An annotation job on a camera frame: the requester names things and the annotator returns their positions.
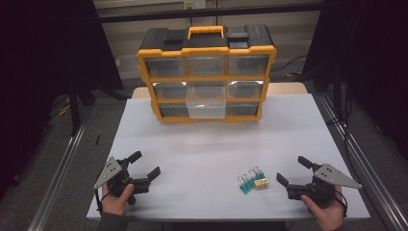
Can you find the set of closed organizer drawers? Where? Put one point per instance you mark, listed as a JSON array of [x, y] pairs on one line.
[[247, 65]]

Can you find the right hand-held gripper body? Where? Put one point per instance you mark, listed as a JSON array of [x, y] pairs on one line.
[[333, 178]]

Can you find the aluminium floor rail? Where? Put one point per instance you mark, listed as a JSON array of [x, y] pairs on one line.
[[56, 179], [369, 166]]

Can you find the black horizontal bar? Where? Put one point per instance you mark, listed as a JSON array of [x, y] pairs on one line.
[[208, 12]]

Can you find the teal binder clip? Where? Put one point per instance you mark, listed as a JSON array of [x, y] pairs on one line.
[[259, 176], [246, 188]]

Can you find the small black floor object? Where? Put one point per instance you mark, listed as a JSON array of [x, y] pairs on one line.
[[97, 140]]

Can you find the person's left hand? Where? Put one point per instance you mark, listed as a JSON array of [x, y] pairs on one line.
[[114, 203]]

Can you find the yellow and black organizer cabinet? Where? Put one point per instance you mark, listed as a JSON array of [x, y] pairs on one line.
[[205, 43]]

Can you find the black curtain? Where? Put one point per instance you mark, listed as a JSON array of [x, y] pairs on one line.
[[372, 64], [41, 64]]

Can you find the black stand leg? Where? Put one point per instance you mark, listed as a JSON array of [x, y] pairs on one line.
[[74, 109]]

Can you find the clear plastic drawer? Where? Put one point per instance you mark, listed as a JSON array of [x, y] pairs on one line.
[[206, 107]]

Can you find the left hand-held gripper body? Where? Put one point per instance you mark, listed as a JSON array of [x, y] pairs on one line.
[[110, 173]]

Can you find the person's right hand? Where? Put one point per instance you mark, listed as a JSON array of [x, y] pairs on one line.
[[330, 216]]

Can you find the white wall socket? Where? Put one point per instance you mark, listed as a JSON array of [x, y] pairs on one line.
[[194, 4]]

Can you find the beige binder clip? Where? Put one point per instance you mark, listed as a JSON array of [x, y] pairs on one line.
[[261, 184]]

